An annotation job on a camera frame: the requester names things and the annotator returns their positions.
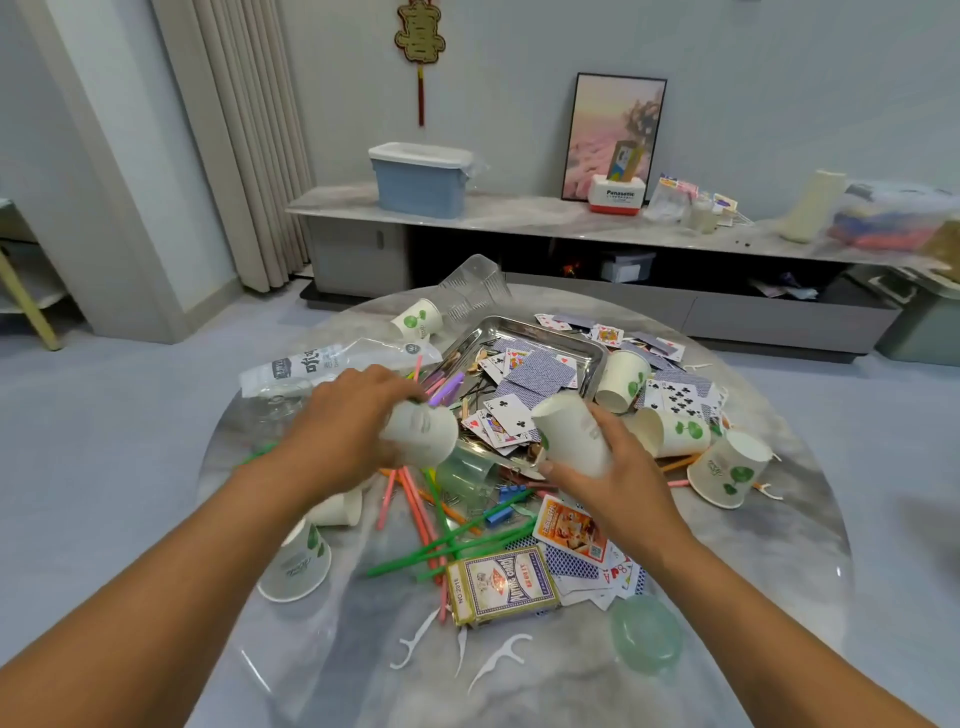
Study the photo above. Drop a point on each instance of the colourful matchbox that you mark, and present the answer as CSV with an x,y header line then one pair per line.
x,y
503,582

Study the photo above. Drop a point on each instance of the small colourful box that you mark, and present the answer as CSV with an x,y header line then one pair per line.
x,y
626,159

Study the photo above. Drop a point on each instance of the person's left forearm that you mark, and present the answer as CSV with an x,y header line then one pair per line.
x,y
150,615

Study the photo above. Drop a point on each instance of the clear bag of snacks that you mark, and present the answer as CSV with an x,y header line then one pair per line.
x,y
672,203

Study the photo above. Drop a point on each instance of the grey green storage bin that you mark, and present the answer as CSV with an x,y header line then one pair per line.
x,y
915,318

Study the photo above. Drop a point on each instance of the beige curtain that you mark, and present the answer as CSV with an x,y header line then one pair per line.
x,y
248,135

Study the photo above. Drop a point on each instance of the person's right forearm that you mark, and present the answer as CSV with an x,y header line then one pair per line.
x,y
780,660

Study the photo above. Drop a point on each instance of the framed pink picture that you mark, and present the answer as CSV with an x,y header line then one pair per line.
x,y
600,120

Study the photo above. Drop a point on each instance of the white and red small box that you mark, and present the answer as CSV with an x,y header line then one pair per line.
x,y
615,194

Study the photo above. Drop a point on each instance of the colourful small packet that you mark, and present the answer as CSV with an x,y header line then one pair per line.
x,y
725,206

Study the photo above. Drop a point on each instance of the red gold wall hanging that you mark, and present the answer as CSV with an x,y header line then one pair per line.
x,y
420,38

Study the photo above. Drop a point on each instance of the loose papers in cabinet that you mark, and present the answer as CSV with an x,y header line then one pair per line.
x,y
788,285

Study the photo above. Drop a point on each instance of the person's left hand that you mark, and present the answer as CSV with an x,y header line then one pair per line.
x,y
338,428

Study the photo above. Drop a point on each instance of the person's right hand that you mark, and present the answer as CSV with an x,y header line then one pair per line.
x,y
630,503

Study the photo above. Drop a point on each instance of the blue storage box white lid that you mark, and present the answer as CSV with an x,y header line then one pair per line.
x,y
420,180

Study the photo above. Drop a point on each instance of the cream paper roll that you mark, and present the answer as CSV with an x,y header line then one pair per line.
x,y
813,206

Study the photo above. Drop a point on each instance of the clear storage box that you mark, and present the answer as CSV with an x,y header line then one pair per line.
x,y
893,218

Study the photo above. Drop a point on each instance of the pile of colourful straws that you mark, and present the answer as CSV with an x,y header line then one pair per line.
x,y
450,548

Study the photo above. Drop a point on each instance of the green-print paper cup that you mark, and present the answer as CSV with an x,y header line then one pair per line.
x,y
425,435
419,317
567,425
620,383

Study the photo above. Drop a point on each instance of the white box in cabinet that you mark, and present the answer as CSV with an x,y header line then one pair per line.
x,y
627,267

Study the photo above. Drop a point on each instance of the white floss pick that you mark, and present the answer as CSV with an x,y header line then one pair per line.
x,y
461,651
503,660
414,639

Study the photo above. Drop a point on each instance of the grey cabinet with marble top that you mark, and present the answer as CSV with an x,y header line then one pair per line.
x,y
510,213

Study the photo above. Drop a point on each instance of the pale green plastic lid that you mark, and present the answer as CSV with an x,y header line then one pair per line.
x,y
645,633

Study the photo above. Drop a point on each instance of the clear printed plastic bag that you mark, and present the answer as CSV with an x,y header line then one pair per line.
x,y
315,365

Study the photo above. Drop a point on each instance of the pile of playing cards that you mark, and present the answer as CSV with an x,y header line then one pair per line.
x,y
510,413

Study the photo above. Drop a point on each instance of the clear ribbed organizer box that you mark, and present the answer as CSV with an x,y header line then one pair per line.
x,y
473,282

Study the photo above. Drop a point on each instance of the metal tray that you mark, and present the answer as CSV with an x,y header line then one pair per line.
x,y
518,333

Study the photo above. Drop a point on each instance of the group of white paper cups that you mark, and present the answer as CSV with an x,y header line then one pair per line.
x,y
731,468

